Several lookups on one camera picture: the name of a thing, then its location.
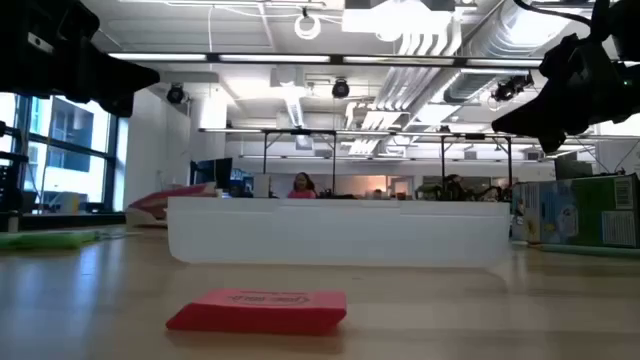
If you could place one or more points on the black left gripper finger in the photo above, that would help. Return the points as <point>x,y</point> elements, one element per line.
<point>117,75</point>
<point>117,106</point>

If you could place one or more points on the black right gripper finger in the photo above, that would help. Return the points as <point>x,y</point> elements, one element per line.
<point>540,120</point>
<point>553,142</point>

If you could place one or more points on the yellow green crayon box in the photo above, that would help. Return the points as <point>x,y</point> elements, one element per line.
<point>580,215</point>

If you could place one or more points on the translucent pencil box blue lid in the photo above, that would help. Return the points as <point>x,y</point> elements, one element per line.
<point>340,235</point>

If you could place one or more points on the pink rubber eraser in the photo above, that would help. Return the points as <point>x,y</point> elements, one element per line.
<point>260,312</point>

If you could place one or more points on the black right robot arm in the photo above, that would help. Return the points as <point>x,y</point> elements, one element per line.
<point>620,25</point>

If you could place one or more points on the pink and white cushioned seat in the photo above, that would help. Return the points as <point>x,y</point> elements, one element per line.
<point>160,202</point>

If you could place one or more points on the pale waste bin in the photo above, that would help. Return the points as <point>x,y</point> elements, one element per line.
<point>70,202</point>

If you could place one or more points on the black computer monitor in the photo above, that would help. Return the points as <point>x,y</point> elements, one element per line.
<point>215,172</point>

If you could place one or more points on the black window ledge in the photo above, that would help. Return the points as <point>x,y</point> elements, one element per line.
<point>75,221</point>

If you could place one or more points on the black equipment rack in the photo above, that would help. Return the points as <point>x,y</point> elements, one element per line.
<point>10,185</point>

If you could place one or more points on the blue lit screen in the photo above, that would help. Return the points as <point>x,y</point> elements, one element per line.
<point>240,177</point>

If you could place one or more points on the small white cup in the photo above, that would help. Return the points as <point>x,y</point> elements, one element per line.
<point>12,224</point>

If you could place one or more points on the white ceiling unit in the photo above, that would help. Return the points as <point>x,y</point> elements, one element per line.
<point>395,20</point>

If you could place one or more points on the black bar strip light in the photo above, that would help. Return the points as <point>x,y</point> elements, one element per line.
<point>337,59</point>

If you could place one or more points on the dark wall monitor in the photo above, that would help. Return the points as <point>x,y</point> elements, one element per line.
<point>572,167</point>

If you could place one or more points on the black ceiling camera mount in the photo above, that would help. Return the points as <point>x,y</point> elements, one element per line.
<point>510,89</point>

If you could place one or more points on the black window frame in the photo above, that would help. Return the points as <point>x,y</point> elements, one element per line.
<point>111,165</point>

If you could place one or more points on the silver ventilation duct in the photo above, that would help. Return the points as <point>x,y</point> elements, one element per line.
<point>480,80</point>

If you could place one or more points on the black metal rig frame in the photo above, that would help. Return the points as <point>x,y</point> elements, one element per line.
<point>442,160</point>
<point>334,160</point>

